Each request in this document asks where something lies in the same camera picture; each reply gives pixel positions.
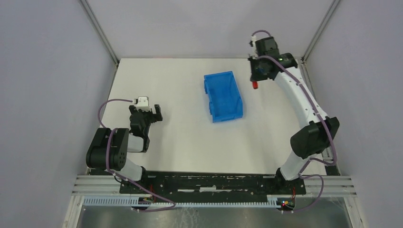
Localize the red-handled black screwdriver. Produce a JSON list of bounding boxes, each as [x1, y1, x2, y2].
[[252, 81, 259, 89]]

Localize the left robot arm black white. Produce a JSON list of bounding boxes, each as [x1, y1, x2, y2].
[[86, 104, 163, 181]]

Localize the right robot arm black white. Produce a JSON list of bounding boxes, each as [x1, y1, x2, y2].
[[248, 33, 340, 185]]

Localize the blue plastic storage bin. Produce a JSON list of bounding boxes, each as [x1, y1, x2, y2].
[[204, 71, 243, 123]]

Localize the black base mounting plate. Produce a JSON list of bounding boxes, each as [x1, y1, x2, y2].
[[139, 171, 304, 203]]

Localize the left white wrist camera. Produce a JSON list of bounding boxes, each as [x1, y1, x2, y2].
[[134, 96, 152, 112]]

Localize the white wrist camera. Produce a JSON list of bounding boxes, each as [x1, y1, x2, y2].
[[134, 96, 152, 112], [249, 36, 256, 48]]

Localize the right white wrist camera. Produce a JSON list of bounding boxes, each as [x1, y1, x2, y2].
[[249, 36, 256, 48]]

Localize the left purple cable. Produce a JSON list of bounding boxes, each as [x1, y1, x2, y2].
[[97, 98, 176, 213]]

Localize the purple cable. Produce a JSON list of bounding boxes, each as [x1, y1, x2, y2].
[[97, 98, 176, 213], [251, 29, 338, 214]]

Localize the right rear aluminium post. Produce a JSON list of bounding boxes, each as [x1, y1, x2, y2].
[[301, 0, 341, 62]]

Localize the aluminium post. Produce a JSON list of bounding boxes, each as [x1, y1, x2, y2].
[[301, 0, 341, 62], [78, 0, 120, 67]]

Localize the left rear aluminium post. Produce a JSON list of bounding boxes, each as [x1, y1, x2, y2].
[[78, 0, 120, 67]]

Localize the right side aluminium rail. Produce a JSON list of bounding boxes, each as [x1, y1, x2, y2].
[[297, 57, 341, 176]]

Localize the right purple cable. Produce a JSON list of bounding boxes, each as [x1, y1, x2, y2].
[[251, 29, 338, 214]]

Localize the white slotted cable duct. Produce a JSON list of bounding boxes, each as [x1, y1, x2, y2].
[[83, 196, 280, 209]]

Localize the aluminium front frame rail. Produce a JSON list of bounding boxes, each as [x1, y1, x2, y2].
[[72, 175, 357, 198]]

